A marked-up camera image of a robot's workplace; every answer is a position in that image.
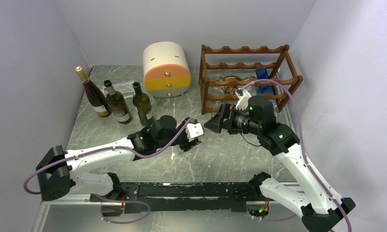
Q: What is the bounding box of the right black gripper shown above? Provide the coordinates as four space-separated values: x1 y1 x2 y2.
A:
204 102 262 135

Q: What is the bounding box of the dark wine bottle white label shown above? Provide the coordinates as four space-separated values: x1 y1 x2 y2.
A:
133 82 154 126

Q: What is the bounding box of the blue labelled clear bottle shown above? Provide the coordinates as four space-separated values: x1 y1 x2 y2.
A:
256 69 279 110

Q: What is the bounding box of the dark green labelled wine bottle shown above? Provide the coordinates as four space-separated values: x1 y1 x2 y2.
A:
104 80 132 124

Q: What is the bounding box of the dark gold-capped wine bottle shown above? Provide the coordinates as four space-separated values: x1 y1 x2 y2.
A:
75 66 112 117

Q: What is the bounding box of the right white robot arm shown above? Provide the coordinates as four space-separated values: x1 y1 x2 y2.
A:
204 95 356 232

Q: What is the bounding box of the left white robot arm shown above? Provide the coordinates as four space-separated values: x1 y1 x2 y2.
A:
35 115 204 201

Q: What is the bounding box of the brown wooden wine rack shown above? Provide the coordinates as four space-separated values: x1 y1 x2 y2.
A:
199 44 303 115

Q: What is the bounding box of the white round drawer cabinet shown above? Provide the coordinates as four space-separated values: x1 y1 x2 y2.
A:
143 42 191 98

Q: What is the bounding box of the clear plastic ruler package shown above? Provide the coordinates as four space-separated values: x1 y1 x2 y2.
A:
112 80 134 99

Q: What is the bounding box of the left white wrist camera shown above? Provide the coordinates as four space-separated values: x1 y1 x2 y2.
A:
185 123 204 140

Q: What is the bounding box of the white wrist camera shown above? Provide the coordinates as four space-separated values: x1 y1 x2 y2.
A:
185 123 204 140
235 89 252 111

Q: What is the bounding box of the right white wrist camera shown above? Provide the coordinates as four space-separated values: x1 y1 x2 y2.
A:
235 89 252 111

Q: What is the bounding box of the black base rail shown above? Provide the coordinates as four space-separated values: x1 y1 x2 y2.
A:
104 182 265 214

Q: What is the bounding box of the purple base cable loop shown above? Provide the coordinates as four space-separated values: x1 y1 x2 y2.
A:
92 193 152 224

